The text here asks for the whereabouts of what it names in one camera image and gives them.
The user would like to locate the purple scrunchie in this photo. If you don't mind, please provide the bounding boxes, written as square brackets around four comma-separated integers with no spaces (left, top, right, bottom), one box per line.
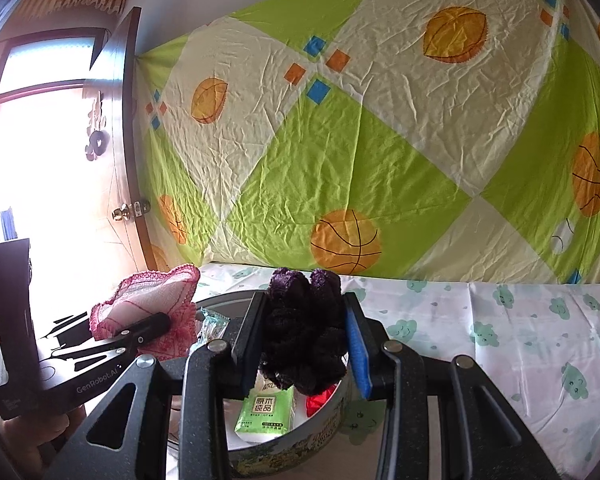
[257,267,351,396]

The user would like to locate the red brocade pouch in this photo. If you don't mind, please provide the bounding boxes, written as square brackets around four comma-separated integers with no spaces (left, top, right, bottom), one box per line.
[305,392,337,417]

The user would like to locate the white cloud-print tablecloth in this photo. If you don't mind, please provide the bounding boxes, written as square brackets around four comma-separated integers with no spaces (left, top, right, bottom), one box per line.
[167,262,600,480]

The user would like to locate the round metal cookie tin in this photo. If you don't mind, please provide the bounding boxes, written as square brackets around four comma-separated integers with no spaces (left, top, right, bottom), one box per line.
[167,290,353,478]

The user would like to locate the fringed curtain valance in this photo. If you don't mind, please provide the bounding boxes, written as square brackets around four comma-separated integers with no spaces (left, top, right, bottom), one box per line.
[12,0,131,28]

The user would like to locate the pink-edged white dishcloth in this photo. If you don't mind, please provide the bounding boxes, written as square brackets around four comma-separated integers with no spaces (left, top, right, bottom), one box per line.
[90,264,201,361]

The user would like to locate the wooden door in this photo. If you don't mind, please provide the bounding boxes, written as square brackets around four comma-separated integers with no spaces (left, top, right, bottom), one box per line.
[87,6,153,273]

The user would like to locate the green ball-print wall sheet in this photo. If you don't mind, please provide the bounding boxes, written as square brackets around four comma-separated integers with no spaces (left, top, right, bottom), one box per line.
[137,0,600,285]

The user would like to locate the cotton swab pack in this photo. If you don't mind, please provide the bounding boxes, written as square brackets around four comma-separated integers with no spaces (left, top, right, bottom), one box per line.
[197,310,231,347]

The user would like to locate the green tissue pack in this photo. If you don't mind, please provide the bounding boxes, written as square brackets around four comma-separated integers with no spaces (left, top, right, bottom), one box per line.
[234,375,296,443]

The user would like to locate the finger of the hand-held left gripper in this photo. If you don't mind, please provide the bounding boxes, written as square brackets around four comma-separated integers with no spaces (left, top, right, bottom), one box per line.
[52,312,172,362]
[39,312,90,341]

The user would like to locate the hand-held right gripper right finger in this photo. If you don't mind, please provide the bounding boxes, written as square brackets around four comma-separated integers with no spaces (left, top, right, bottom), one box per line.
[342,291,561,480]

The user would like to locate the brass door knob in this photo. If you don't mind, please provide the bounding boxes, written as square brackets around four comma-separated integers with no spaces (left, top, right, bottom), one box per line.
[111,199,151,222]

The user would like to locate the person's left hand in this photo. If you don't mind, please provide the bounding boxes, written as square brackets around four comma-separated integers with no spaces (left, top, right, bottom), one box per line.
[0,407,72,480]

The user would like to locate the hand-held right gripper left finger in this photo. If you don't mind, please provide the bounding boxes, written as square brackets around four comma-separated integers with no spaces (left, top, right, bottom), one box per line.
[42,290,268,480]

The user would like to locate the door ornament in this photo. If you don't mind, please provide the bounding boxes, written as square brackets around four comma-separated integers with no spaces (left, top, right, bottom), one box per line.
[85,91,112,162]

